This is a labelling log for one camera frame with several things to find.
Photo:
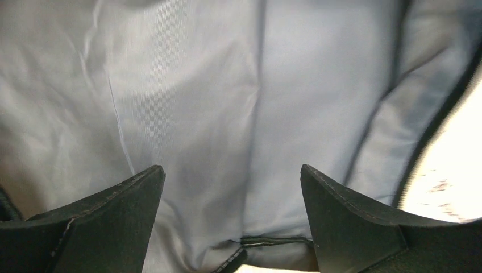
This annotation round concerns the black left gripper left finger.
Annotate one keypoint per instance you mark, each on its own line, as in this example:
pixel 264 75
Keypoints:
pixel 105 232

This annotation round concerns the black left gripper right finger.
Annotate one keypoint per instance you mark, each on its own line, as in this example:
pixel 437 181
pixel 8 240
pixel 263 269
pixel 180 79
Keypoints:
pixel 355 233

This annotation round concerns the cream canvas backpack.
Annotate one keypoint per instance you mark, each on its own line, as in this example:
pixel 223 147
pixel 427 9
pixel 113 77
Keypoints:
pixel 231 99

